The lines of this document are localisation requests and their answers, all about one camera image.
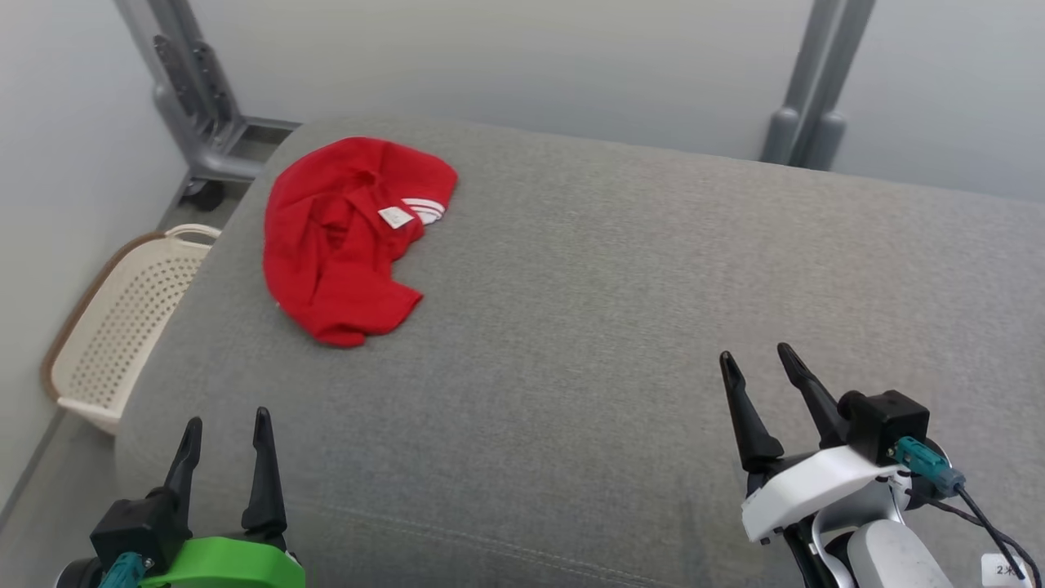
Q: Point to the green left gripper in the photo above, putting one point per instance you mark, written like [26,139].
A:
[237,567]

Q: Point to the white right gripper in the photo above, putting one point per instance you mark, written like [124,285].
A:
[816,486]

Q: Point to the red basketball jersey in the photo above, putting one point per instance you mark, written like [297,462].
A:
[326,278]

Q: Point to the cream perforated laundry basket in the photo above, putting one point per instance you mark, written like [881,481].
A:
[122,327]

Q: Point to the grey fabric sofa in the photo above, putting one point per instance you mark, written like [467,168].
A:
[571,327]

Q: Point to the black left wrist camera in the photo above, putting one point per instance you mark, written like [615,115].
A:
[139,527]

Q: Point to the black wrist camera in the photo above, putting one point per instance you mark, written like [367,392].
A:
[894,425]
[139,527]

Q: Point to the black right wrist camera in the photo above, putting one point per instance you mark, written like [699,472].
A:
[894,425]

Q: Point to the grey metal frame post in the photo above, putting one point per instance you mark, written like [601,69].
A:
[808,106]
[196,106]

